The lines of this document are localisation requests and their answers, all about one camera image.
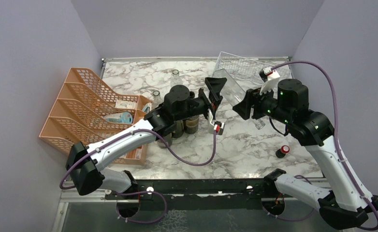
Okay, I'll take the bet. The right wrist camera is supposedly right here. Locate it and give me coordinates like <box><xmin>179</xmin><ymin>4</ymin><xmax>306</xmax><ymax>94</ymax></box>
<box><xmin>259</xmin><ymin>67</ymin><xmax>280</xmax><ymax>95</ymax></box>

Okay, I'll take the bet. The blue correction tape package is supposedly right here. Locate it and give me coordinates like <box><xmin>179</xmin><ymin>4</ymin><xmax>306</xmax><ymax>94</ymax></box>
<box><xmin>104</xmin><ymin>112</ymin><xmax>133</xmax><ymax>124</ymax></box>

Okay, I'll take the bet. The red and black stopper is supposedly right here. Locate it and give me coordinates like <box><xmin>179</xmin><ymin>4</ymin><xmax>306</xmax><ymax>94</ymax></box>
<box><xmin>275</xmin><ymin>145</ymin><xmax>290</xmax><ymax>159</ymax></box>

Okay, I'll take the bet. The green wine bottle silver neck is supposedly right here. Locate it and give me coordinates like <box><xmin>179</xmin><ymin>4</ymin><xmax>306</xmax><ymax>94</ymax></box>
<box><xmin>157</xmin><ymin>133</ymin><xmax>173</xmax><ymax>148</ymax></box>

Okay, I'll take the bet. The orange plastic file organizer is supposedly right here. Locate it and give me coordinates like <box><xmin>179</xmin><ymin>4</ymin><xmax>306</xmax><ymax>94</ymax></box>
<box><xmin>39</xmin><ymin>68</ymin><xmax>151</xmax><ymax>155</ymax></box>

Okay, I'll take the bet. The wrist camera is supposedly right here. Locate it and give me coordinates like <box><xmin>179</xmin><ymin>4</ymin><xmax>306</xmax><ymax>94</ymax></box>
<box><xmin>207</xmin><ymin>109</ymin><xmax>225</xmax><ymax>135</ymax></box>
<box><xmin>259</xmin><ymin>67</ymin><xmax>280</xmax><ymax>95</ymax></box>

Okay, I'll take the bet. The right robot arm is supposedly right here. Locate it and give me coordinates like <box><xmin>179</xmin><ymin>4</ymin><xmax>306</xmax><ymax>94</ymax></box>
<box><xmin>231</xmin><ymin>79</ymin><xmax>378</xmax><ymax>230</ymax></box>

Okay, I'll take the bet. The white wire wine rack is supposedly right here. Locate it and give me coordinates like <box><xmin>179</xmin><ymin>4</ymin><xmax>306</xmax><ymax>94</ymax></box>
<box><xmin>211</xmin><ymin>52</ymin><xmax>289</xmax><ymax>90</ymax></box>

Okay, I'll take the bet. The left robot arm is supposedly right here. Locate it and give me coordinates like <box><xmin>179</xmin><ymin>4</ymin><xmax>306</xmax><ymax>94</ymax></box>
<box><xmin>65</xmin><ymin>77</ymin><xmax>227</xmax><ymax>199</ymax></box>

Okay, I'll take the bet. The tall clear glass bottle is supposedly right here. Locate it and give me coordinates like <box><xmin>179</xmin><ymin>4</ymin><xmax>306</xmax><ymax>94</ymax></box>
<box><xmin>170</xmin><ymin>69</ymin><xmax>183</xmax><ymax>92</ymax></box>

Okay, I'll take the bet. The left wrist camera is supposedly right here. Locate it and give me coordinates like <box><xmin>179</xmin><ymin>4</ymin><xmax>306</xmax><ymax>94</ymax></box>
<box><xmin>207</xmin><ymin>109</ymin><xmax>225</xmax><ymax>135</ymax></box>

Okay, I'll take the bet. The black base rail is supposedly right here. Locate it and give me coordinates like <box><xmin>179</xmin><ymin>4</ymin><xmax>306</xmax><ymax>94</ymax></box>
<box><xmin>104</xmin><ymin>178</ymin><xmax>279</xmax><ymax>211</ymax></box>

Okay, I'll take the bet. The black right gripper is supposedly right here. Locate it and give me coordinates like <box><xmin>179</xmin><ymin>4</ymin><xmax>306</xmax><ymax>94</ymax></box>
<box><xmin>234</xmin><ymin>83</ymin><xmax>293</xmax><ymax>125</ymax></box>

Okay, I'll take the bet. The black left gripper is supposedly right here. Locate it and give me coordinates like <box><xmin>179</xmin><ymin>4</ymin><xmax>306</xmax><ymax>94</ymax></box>
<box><xmin>175</xmin><ymin>78</ymin><xmax>227</xmax><ymax>122</ymax></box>

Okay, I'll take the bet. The green wine bottle white label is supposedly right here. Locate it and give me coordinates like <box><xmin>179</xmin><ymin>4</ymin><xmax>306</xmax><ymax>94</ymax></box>
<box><xmin>183</xmin><ymin>116</ymin><xmax>199</xmax><ymax>134</ymax></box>

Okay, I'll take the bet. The green wine bottle dark label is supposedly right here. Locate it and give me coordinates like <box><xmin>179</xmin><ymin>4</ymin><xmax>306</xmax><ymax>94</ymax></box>
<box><xmin>172</xmin><ymin>120</ymin><xmax>184</xmax><ymax>139</ymax></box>

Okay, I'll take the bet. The white card box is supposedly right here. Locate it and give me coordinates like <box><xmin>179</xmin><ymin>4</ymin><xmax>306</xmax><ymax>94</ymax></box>
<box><xmin>115</xmin><ymin>100</ymin><xmax>137</xmax><ymax>109</ymax></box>

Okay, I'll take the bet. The clear square glass bottle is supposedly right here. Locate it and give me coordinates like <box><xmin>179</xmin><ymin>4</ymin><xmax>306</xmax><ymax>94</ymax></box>
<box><xmin>151</xmin><ymin>90</ymin><xmax>163</xmax><ymax>110</ymax></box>

